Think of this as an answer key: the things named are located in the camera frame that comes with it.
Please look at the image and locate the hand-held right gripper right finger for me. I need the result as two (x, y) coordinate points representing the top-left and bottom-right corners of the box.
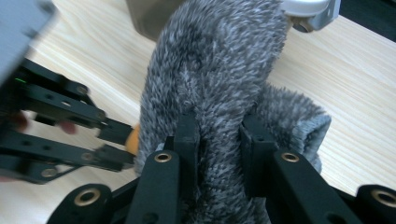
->
(239, 114), (362, 224)

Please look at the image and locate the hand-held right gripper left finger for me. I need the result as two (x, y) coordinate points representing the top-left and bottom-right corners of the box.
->
(125, 111), (200, 224)

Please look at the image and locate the orange plush toy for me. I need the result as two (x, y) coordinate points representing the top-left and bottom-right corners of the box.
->
(125, 124), (141, 156)

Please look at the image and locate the translucent grey storage box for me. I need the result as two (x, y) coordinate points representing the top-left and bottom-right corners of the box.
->
(125, 0), (342, 41)

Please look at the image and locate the grey fluffy towel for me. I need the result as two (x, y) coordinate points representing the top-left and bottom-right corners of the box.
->
(134, 0), (332, 224)

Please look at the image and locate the white box lid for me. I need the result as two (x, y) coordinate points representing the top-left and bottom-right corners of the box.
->
(279, 0), (334, 18)

